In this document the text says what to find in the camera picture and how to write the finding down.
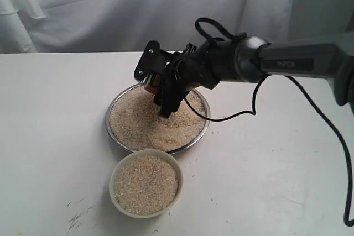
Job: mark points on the rice in white bowl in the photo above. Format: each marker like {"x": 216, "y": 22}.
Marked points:
{"x": 145, "y": 185}

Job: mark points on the round steel tray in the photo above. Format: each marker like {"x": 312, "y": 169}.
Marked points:
{"x": 116, "y": 136}

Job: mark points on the white ceramic bowl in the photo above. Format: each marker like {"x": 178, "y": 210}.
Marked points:
{"x": 172, "y": 161}

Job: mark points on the brown wooden cup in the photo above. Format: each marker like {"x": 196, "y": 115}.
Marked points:
{"x": 152, "y": 84}

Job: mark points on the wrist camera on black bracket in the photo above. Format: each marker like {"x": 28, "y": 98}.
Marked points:
{"x": 153, "y": 61}

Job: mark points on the white backdrop cloth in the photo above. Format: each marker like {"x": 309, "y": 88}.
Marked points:
{"x": 65, "y": 26}

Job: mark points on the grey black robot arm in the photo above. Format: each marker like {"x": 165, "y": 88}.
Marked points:
{"x": 251, "y": 59}

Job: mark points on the beige grain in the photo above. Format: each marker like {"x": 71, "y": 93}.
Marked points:
{"x": 132, "y": 125}

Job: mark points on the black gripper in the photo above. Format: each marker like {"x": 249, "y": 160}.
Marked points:
{"x": 206, "y": 66}

